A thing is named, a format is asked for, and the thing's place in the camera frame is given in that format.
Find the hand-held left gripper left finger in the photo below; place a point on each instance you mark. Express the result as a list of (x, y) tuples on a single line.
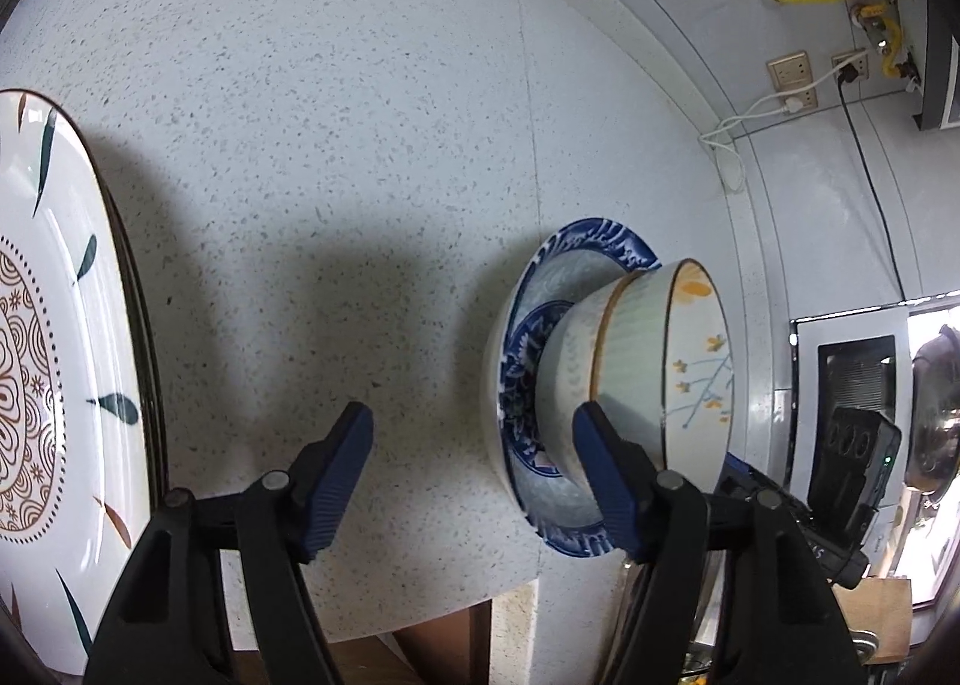
[(339, 482)]

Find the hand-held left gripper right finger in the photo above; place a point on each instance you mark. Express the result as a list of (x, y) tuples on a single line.
[(611, 479)]

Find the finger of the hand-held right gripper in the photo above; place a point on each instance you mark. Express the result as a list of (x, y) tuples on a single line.
[(742, 471)]

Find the pale bowl with brown rim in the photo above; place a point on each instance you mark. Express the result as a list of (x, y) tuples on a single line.
[(570, 362)]

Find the white bowl with orange flowers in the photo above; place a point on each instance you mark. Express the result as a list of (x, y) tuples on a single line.
[(690, 355)]

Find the blue patterned plate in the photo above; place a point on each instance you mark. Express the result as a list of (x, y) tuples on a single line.
[(525, 325)]

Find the white plate with leaf pattern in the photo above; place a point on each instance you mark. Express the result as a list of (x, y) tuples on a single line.
[(67, 325)]

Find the white microwave oven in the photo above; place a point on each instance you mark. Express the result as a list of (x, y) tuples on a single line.
[(810, 385)]

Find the stainless steel pot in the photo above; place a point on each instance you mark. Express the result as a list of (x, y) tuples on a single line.
[(937, 407)]

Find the wooden cutting board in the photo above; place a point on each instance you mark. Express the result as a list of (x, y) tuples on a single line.
[(881, 617)]

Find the dark range hood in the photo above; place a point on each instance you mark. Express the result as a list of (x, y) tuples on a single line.
[(941, 55)]

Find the beige wall socket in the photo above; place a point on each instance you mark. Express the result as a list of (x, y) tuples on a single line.
[(799, 102), (853, 63), (789, 72)]

